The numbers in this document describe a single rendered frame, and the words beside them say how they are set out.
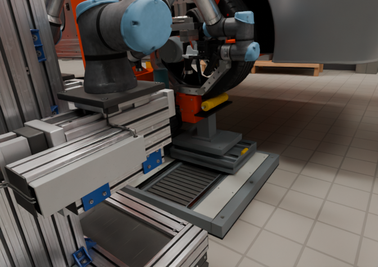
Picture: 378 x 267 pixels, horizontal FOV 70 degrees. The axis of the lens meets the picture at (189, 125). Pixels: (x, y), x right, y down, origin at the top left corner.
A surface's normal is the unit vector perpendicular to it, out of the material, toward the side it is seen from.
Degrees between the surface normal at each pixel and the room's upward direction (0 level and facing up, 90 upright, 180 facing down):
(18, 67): 90
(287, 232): 0
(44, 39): 90
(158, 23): 95
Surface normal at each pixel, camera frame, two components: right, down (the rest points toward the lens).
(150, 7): 0.73, 0.27
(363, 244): -0.07, -0.94
